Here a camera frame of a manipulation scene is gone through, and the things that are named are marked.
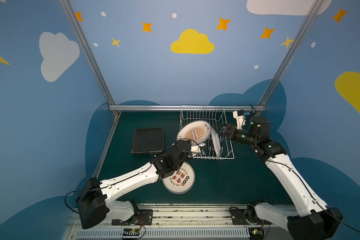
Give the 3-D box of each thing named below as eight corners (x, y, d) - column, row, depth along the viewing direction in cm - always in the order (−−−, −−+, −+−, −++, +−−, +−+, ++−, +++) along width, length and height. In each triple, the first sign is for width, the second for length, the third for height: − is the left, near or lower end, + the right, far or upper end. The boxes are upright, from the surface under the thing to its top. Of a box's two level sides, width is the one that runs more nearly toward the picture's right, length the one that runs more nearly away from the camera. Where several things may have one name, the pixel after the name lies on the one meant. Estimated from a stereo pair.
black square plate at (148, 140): (130, 153, 99) (129, 150, 97) (136, 129, 112) (135, 127, 110) (162, 153, 99) (162, 150, 97) (164, 130, 112) (164, 127, 110)
